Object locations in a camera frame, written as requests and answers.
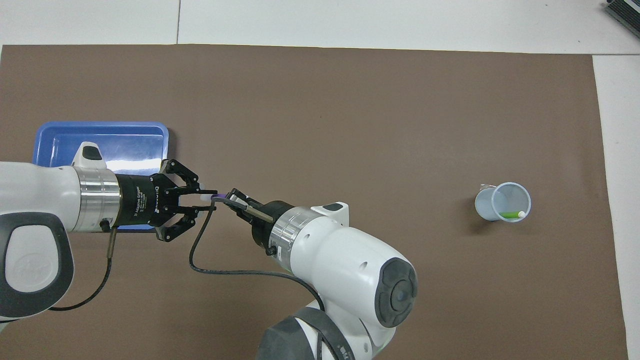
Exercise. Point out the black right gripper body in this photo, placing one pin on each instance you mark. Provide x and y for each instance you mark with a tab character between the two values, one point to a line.
270	225

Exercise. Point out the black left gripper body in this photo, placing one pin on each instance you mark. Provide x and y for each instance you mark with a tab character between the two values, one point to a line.
145	200

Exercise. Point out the purple pen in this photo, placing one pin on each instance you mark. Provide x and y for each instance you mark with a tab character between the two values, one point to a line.
220	197

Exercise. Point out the green pen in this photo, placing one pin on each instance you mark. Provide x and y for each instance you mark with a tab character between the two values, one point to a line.
511	215

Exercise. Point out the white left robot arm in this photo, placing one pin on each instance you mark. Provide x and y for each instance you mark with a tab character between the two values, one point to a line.
45	190

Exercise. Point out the blue plastic tray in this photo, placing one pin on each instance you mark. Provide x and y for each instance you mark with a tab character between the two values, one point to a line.
130	140

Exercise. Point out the brown table mat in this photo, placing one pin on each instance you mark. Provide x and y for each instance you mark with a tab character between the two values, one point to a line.
350	125

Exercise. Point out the translucent plastic cup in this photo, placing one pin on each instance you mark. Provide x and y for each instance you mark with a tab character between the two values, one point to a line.
485	205

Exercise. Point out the dark grey ribbed device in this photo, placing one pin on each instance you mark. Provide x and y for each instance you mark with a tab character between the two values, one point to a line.
627	12

